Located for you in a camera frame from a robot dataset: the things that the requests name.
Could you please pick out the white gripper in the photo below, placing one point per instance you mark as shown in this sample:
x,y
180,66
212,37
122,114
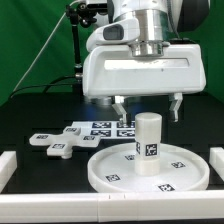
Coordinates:
x,y
113,71

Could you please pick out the white round table top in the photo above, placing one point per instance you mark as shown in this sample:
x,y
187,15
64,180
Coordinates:
x,y
121,168

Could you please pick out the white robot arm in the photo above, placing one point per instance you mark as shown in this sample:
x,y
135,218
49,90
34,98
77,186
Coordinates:
x,y
132,55

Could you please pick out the white fiducial marker sheet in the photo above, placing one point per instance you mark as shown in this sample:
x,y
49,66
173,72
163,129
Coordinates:
x,y
106,129

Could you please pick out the white cross-shaped table base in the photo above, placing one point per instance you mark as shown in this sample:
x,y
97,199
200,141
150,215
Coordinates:
x,y
61,144

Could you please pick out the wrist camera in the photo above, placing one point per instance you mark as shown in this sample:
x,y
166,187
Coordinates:
x,y
120,32

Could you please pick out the overhead camera on stand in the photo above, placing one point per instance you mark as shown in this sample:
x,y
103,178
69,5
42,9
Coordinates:
x,y
96,6

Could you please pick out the white front border rail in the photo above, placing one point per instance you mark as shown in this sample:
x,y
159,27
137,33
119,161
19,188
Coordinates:
x,y
106,207

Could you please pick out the black camera stand pole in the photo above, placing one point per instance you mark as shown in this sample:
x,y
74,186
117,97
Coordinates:
x,y
72,15

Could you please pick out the white left border rail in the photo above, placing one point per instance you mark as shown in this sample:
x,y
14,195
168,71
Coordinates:
x,y
8,165

